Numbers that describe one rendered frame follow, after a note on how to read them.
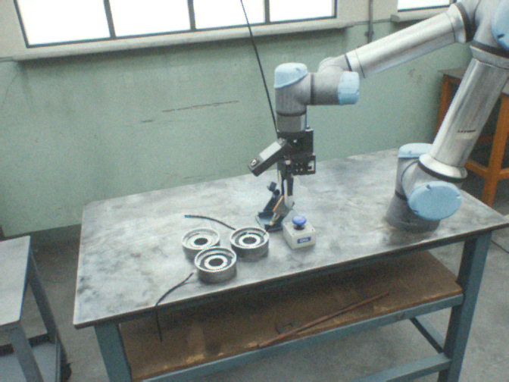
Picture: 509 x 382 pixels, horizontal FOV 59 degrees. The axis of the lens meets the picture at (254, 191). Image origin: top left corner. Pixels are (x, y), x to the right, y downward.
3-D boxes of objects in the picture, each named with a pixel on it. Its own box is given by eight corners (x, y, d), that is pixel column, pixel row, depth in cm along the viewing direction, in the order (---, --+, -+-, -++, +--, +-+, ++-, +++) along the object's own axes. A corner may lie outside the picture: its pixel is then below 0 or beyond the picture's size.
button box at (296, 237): (291, 250, 122) (291, 235, 120) (283, 236, 128) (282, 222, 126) (320, 244, 124) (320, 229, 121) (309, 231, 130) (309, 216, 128)
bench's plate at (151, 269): (75, 330, 102) (73, 324, 101) (85, 208, 153) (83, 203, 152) (510, 227, 130) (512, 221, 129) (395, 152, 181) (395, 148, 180)
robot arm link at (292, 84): (310, 68, 99) (272, 70, 100) (310, 117, 104) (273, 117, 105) (310, 61, 106) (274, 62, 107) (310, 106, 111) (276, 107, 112)
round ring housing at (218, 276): (229, 255, 121) (228, 242, 119) (243, 277, 113) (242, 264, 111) (192, 265, 118) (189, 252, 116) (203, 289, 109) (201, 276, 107)
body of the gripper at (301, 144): (316, 176, 113) (316, 131, 108) (283, 182, 112) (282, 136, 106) (305, 164, 120) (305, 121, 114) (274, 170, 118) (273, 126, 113)
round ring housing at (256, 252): (274, 255, 120) (273, 242, 118) (236, 264, 118) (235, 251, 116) (262, 235, 129) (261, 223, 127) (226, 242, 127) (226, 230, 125)
